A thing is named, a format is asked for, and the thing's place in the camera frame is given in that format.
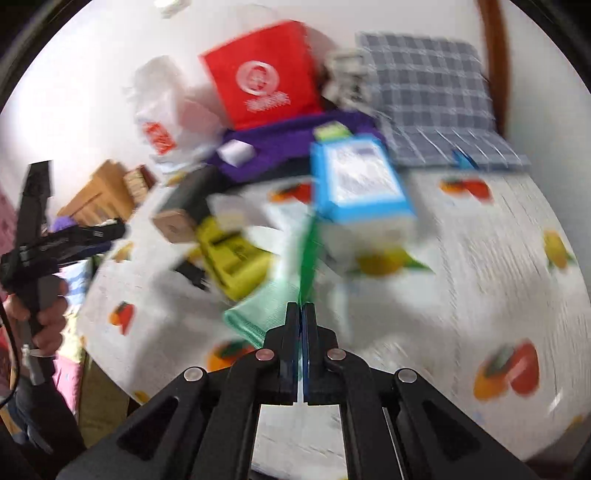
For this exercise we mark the small purple item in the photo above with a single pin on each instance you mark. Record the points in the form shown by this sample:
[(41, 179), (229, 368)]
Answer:
[(64, 225)]

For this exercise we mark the pink patterned cloth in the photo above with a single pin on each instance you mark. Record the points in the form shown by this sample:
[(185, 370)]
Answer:
[(68, 383)]

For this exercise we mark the yellow black-striped pouch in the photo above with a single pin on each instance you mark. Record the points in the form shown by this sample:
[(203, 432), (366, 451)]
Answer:
[(231, 263)]

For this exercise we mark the wooden chair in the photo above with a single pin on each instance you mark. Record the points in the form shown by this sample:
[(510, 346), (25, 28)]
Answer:
[(99, 194)]

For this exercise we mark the brown wooden frame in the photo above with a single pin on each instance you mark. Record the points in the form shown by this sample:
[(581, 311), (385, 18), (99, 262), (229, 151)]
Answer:
[(494, 55)]

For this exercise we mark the grey checkered cloth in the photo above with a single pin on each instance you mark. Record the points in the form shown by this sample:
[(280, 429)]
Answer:
[(429, 92)]

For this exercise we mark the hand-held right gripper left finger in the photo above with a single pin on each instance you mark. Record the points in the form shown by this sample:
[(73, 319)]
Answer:
[(292, 332)]

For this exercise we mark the small blue item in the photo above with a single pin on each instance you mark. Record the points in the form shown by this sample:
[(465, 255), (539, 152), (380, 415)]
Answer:
[(464, 159)]

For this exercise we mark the person's left hand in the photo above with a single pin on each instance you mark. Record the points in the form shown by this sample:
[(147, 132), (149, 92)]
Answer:
[(48, 323)]

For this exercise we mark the white plastic bag red print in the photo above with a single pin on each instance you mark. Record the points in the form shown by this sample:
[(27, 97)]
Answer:
[(161, 106)]

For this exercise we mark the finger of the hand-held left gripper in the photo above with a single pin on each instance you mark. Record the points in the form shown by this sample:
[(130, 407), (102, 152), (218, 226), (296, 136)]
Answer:
[(87, 237)]

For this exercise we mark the red printed bag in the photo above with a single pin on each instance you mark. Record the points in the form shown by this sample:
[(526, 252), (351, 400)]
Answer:
[(258, 78)]

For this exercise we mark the blue and white box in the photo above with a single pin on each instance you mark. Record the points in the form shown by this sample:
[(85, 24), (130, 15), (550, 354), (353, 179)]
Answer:
[(360, 180)]

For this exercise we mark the green cloth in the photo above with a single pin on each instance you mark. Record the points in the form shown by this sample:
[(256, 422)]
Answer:
[(268, 309)]

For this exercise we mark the small dark brown box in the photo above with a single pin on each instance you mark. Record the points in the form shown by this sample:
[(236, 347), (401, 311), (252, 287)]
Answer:
[(138, 182)]

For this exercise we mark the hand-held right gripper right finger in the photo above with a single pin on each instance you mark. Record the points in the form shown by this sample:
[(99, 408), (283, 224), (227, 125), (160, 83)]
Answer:
[(310, 332)]

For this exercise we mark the bubble-wrapped green white tube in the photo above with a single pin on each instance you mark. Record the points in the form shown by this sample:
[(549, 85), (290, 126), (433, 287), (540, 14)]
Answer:
[(332, 131)]

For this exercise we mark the purple towel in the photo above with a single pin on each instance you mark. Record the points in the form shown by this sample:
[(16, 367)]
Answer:
[(281, 143)]

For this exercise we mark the white sponge block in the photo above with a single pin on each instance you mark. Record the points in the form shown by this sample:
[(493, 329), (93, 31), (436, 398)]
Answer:
[(235, 152)]

